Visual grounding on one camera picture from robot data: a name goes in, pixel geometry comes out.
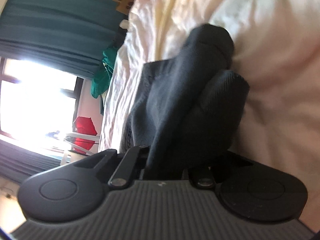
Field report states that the black hooded jacket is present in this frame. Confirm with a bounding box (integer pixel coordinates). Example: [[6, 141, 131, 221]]
[[120, 24, 249, 180]]

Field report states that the green clothes pile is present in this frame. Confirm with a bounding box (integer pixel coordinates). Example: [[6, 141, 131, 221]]
[[91, 46, 118, 99]]

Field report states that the metal drying rack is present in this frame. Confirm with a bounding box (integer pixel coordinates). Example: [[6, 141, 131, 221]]
[[60, 132, 100, 165]]

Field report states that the red cloth on rack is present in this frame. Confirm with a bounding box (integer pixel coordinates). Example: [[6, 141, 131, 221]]
[[71, 115, 98, 156]]

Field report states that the teal curtain right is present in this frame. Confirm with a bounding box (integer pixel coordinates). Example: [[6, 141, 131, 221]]
[[1, 0, 124, 79]]

